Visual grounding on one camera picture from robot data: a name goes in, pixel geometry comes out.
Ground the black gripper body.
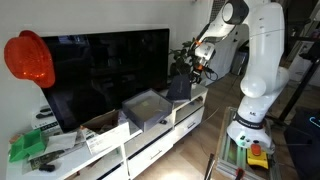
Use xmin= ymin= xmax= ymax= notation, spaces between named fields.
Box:
xmin=190 ymin=41 xmax=216 ymax=84

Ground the grey box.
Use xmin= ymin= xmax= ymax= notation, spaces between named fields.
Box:
xmin=122 ymin=89 xmax=173 ymax=132

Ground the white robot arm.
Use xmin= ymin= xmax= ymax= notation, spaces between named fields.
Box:
xmin=190 ymin=0 xmax=289 ymax=154

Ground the yellow emergency stop box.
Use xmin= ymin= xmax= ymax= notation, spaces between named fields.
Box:
xmin=247 ymin=144 xmax=269 ymax=169

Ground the white cardboard box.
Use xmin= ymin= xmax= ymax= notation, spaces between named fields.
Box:
xmin=80 ymin=110 xmax=130 ymax=154

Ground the white product box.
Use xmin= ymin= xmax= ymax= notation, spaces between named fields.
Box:
xmin=31 ymin=105 xmax=62 ymax=134

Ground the potted green plant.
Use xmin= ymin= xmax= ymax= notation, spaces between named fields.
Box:
xmin=169 ymin=40 xmax=195 ymax=77

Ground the grey trash bin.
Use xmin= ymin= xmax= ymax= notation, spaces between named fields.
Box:
xmin=230 ymin=47 xmax=249 ymax=75

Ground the black flat screen television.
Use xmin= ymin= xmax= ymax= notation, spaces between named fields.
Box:
xmin=42 ymin=28 xmax=170 ymax=132

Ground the white tv cabinet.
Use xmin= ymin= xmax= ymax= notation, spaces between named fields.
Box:
xmin=7 ymin=85 xmax=208 ymax=180

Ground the white paper sheet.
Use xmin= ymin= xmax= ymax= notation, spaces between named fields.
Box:
xmin=28 ymin=132 xmax=77 ymax=160

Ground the green plastic tray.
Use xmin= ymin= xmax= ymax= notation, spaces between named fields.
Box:
xmin=9 ymin=129 xmax=46 ymax=162

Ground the small black object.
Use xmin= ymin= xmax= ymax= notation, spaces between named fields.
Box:
xmin=39 ymin=164 xmax=55 ymax=172

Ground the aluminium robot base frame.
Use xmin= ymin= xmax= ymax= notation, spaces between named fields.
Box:
xmin=213 ymin=107 xmax=282 ymax=180

